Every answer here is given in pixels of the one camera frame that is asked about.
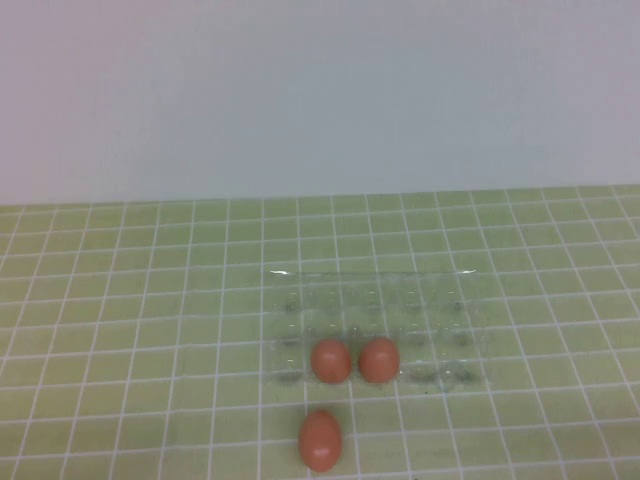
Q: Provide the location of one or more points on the clear plastic egg tray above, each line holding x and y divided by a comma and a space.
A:
425, 310

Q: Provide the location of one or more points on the brown egg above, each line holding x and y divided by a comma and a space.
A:
379, 360
320, 441
330, 361

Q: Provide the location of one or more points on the green white-grid tablecloth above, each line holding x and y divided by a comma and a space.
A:
125, 300

